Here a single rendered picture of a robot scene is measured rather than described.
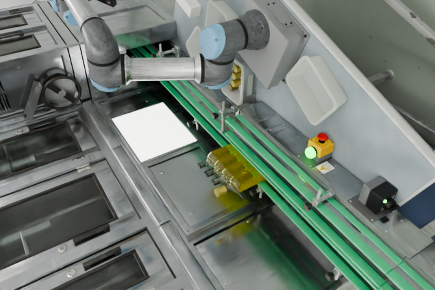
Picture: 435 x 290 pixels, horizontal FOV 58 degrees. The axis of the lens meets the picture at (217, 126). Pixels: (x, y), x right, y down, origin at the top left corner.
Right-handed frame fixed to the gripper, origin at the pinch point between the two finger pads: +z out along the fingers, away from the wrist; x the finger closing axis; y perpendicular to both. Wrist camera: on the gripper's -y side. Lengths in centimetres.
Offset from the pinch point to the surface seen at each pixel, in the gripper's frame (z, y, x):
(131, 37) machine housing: -0.9, 13.8, 47.4
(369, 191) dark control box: 29, -131, 0
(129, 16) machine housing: 6, 36, 53
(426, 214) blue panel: 45, -146, 7
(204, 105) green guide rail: 12, -49, 44
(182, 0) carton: 27.0, 1.6, 22.4
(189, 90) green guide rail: 12, -34, 49
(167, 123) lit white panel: -5, -40, 62
